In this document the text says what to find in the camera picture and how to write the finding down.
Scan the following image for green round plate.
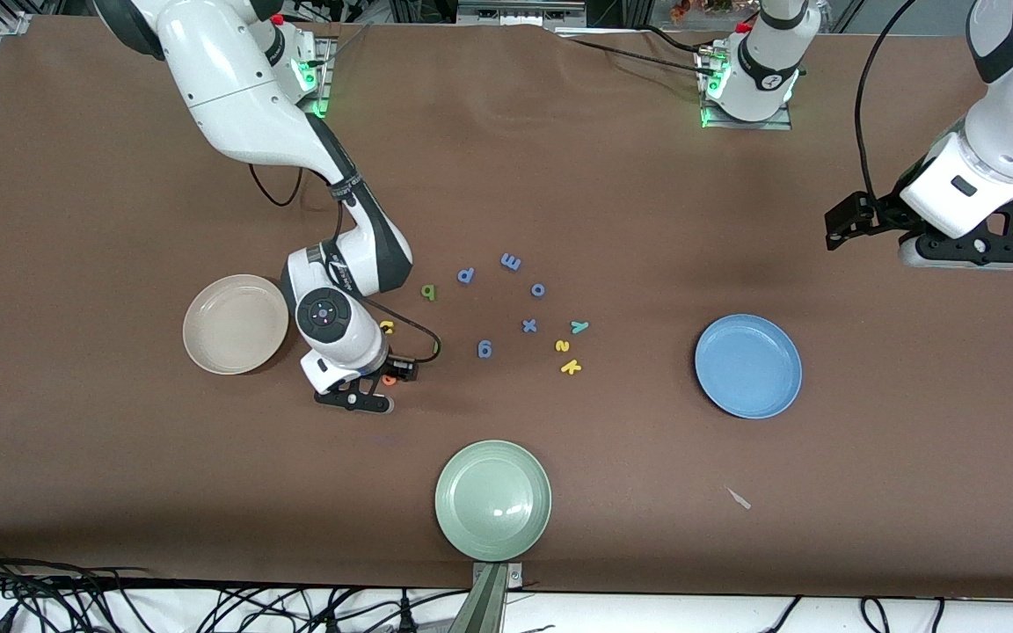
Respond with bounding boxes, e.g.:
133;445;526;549
434;440;553;563

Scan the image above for beige round plate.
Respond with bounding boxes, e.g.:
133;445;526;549
182;274;290;375

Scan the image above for blue round plate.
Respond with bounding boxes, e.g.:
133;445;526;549
694;314;804;420

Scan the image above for orange dried flowers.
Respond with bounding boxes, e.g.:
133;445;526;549
669;0;736;20

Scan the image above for brown table cover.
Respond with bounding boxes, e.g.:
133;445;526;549
0;15;1013;600

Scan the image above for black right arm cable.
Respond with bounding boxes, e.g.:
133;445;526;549
250;163;443;363

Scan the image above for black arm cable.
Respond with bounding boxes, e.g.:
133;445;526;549
855;0;921;207
250;163;443;363

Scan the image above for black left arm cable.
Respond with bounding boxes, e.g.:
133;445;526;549
855;0;921;207

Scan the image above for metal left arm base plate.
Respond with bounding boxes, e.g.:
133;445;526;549
702;48;794;131

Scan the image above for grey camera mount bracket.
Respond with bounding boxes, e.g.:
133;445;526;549
448;561;526;633

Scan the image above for black base power cable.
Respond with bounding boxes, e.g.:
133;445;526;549
555;31;711;76

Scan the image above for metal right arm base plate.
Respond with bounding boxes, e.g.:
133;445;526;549
294;35;334;120

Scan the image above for silver metal frame beam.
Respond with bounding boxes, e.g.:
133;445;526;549
456;0;588;27

